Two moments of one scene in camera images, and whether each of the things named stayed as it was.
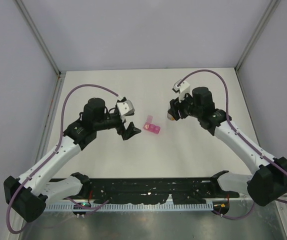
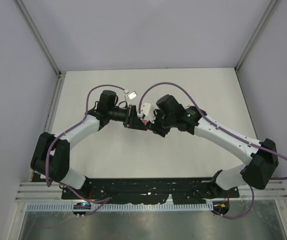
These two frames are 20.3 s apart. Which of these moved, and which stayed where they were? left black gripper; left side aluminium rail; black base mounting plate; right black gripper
Moved: right black gripper; left black gripper
Stayed: black base mounting plate; left side aluminium rail
